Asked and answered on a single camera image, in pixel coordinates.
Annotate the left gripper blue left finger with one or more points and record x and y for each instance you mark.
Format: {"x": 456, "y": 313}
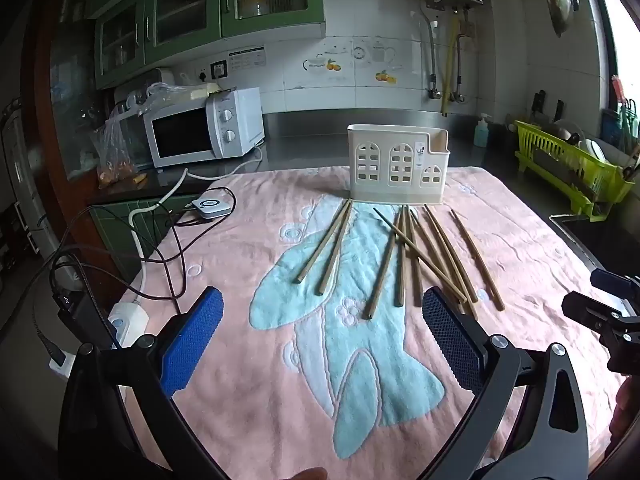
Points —
{"x": 188, "y": 336}

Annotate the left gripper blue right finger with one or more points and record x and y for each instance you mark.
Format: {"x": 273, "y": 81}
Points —
{"x": 464, "y": 356}

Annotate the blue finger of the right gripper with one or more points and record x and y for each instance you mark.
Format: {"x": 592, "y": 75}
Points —
{"x": 586, "y": 311}
{"x": 610, "y": 282}

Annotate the wooden chopstick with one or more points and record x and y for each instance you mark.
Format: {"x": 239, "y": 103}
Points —
{"x": 495, "y": 294}
{"x": 401, "y": 279}
{"x": 330, "y": 265}
{"x": 322, "y": 244}
{"x": 427, "y": 261}
{"x": 437, "y": 249}
{"x": 379, "y": 284}
{"x": 415, "y": 265}
{"x": 459, "y": 271}

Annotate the black kitchen knife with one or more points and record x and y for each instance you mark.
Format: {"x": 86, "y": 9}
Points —
{"x": 538, "y": 102}

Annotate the person's right hand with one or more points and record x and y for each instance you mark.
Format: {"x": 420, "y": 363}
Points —
{"x": 626, "y": 410}

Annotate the person's left hand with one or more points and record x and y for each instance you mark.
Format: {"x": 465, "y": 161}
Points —
{"x": 314, "y": 473}

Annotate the white power strip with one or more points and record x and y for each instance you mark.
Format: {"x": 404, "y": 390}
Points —
{"x": 129, "y": 321}

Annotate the green dish drying rack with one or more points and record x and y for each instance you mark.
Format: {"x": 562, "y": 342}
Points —
{"x": 593, "y": 187}

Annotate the white plate in rack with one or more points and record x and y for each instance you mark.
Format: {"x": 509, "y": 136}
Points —
{"x": 593, "y": 149}

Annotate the pink towel with blue airplane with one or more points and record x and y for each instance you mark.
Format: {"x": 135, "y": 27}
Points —
{"x": 292, "y": 380}

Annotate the small white round-dial device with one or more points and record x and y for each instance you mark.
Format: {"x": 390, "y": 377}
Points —
{"x": 212, "y": 208}

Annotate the cream plastic utensil holder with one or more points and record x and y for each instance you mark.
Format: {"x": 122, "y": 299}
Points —
{"x": 391, "y": 164}

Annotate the blue soap dispenser bottle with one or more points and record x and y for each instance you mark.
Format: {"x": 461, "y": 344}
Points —
{"x": 481, "y": 131}

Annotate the plastic bag with food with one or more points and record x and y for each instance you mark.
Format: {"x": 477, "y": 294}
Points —
{"x": 122, "y": 147}

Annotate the white microwave oven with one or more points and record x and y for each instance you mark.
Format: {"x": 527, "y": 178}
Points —
{"x": 217, "y": 126}

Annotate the green wall cabinet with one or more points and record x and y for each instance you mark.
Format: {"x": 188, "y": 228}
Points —
{"x": 132, "y": 35}

